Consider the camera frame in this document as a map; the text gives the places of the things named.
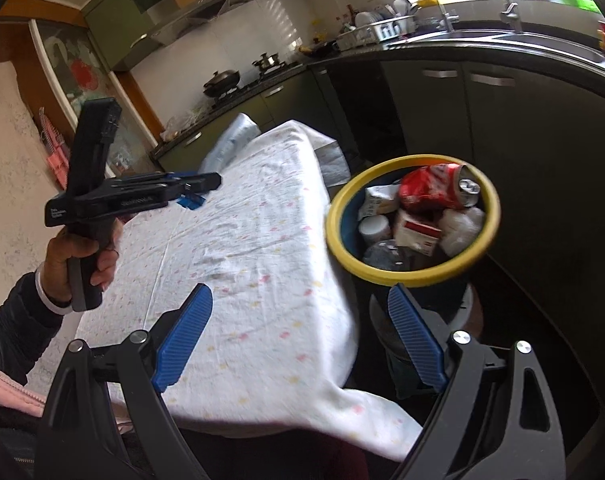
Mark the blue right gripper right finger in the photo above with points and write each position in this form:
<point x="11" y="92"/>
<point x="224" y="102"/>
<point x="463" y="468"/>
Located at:
<point x="423" y="334"/>

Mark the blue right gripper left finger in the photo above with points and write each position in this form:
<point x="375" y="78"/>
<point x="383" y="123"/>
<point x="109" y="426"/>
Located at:
<point x="175" y="335"/>

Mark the red cola can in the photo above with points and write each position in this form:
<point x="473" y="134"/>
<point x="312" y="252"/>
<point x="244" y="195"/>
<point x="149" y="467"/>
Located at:
<point x="439" y="186"/>

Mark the blue grey wrapper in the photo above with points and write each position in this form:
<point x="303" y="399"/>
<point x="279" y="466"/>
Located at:
<point x="191" y="201"/>

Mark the white tissue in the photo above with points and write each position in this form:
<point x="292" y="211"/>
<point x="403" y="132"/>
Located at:
<point x="459" y="228"/>

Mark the person's left forearm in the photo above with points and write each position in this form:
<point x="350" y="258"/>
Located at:
<point x="29" y="320"/>

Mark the yellow rimmed trash bin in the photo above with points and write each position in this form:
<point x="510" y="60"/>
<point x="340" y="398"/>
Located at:
<point x="367" y="248"/>

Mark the steel kitchen sink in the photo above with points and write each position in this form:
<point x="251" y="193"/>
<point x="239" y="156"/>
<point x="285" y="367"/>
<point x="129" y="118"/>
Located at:
<point x="502" y="39"/>

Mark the person's left hand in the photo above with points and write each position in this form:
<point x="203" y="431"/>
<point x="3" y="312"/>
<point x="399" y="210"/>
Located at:
<point x="54" y="273"/>

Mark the red patterned apron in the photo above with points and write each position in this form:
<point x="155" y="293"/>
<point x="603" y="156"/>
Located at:
<point x="56" y="148"/>

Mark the red white milk carton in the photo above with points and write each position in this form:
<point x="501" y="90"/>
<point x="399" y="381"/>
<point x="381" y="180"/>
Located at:
<point x="416" y="233"/>

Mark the white patterned tablecloth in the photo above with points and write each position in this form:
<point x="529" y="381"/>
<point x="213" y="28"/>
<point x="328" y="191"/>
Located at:
<point x="283" y="334"/>

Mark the plastic bag on counter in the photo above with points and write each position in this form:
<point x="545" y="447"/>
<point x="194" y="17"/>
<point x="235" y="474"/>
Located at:
<point x="177" y="124"/>

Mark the white barcode wrapper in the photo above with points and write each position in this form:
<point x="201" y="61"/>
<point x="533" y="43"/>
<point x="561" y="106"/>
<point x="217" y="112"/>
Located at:
<point x="379" y="199"/>

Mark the glass sliding door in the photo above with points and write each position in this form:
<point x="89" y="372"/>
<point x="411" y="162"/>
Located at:
<point x="76" y="74"/>

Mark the green upper cabinets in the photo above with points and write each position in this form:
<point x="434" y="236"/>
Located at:
<point x="127" y="20"/>

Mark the green cabinets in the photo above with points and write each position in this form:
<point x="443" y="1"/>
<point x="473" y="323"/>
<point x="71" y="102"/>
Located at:
<point x="127" y="20"/>
<point x="533" y="122"/>

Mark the black wok with lid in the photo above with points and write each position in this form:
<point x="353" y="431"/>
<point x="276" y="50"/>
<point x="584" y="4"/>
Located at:
<point x="221" y="83"/>

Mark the green lower cabinets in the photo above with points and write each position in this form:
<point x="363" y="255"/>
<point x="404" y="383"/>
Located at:
<point x="533" y="122"/>

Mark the small metal pot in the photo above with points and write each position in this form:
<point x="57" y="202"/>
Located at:
<point x="267" y="62"/>

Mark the steel range hood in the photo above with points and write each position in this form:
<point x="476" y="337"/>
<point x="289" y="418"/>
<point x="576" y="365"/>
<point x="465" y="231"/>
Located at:
<point x="193" y="16"/>

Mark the white dish rack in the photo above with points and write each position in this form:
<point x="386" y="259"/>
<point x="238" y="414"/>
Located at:
<point x="369" y="28"/>

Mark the small chrome faucet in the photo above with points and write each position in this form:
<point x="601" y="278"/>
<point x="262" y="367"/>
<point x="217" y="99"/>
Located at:
<point x="432" y="13"/>

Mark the tall chrome faucet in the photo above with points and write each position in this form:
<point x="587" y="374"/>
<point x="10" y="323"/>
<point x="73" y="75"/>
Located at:
<point x="510" y="16"/>

